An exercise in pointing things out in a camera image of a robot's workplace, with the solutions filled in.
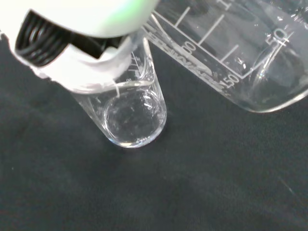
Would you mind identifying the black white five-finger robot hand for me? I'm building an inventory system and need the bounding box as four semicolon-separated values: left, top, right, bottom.
0;0;160;94

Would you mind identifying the black bench cloth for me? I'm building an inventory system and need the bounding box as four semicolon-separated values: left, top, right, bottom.
0;30;308;231

